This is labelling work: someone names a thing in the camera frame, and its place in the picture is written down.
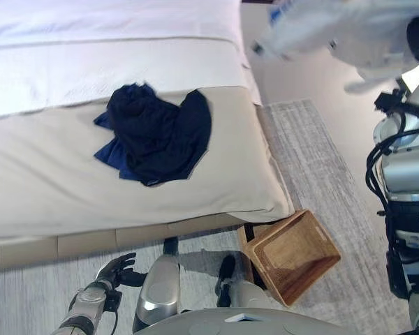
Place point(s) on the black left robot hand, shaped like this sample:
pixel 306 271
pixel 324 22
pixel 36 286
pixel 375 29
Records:
pixel 120 274

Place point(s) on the white garment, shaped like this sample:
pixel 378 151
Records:
pixel 335 28

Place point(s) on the blue garment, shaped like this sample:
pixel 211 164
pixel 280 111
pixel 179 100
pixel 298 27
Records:
pixel 111 157

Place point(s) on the black garment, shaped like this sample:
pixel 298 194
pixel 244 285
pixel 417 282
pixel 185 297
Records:
pixel 160 139

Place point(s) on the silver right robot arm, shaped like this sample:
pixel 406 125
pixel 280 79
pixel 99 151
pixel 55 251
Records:
pixel 405 174

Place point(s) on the bed with white duvet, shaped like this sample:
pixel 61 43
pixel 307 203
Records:
pixel 56 174

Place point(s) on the brown wicker basket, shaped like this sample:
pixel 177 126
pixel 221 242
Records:
pixel 293 258

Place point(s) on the silver left robot leg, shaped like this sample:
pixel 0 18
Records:
pixel 160 286

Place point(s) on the silver robot leg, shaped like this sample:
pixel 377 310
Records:
pixel 160 286
pixel 242 293

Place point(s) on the grey robot torso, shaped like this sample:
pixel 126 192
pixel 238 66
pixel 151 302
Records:
pixel 213 324

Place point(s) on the silver right robot leg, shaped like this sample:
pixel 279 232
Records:
pixel 242 293

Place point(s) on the grey striped rug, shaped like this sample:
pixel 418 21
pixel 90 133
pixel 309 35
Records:
pixel 317 157

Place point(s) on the white duvet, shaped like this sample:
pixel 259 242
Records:
pixel 90 63

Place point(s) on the tan upholstered bed frame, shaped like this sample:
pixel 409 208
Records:
pixel 90 240

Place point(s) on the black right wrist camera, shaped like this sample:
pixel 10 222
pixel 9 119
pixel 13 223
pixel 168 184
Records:
pixel 387 101

